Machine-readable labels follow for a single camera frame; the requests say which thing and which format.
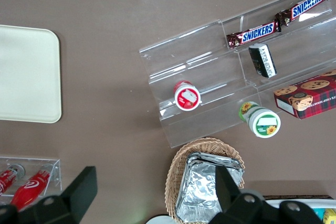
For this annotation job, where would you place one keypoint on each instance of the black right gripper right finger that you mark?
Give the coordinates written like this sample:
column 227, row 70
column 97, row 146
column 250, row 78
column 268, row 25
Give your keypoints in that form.
column 231, row 203

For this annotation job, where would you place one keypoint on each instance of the stack of foil trays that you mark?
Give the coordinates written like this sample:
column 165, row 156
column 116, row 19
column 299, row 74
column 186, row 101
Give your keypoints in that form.
column 199, row 187

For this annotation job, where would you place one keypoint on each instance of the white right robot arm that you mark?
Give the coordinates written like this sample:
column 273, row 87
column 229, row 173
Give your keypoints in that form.
column 160, row 220

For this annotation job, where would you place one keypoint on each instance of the yellow snack packet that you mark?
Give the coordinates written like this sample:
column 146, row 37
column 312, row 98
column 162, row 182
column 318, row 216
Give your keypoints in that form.
column 330, row 216

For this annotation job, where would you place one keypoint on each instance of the clear acrylic bottle rack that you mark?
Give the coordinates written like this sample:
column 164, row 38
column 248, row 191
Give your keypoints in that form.
column 56, row 176

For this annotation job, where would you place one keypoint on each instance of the clear acrylic stepped display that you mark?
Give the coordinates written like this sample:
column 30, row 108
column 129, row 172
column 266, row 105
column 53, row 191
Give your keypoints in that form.
column 199, row 51

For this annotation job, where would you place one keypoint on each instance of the white rectangular snack tray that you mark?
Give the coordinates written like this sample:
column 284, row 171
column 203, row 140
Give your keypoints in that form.
column 294, row 202

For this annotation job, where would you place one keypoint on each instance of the beige plastic tray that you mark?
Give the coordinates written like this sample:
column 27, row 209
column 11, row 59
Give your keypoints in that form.
column 29, row 74

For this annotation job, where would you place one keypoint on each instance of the black white chocolate box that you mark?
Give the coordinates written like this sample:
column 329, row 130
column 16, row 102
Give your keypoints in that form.
column 262, row 60

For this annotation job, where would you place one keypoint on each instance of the red cola bottle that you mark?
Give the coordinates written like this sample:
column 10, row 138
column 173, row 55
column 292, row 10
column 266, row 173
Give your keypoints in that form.
column 8, row 182
column 29, row 188

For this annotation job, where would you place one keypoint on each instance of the red strawberry yogurt cup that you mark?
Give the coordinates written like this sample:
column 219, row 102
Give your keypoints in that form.
column 187, row 98

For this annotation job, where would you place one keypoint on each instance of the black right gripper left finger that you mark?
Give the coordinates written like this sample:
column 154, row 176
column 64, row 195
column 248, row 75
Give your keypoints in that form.
column 78, row 195

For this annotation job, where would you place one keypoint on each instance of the brown Snickers bar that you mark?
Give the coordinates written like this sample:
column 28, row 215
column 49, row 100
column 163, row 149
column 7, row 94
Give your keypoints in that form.
column 256, row 34
column 305, row 5

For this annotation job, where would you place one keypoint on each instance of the red tartan cookie box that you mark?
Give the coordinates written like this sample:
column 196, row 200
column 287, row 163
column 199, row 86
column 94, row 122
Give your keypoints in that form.
column 312, row 98

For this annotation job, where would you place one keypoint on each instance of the oval light wicker basket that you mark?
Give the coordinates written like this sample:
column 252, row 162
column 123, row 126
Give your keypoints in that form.
column 178, row 161

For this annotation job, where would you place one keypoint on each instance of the teal snack packet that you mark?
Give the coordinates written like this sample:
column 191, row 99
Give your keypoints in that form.
column 318, row 213

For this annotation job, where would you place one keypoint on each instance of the green sunflower yogurt cup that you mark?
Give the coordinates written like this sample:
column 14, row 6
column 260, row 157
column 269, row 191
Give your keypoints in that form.
column 263, row 124

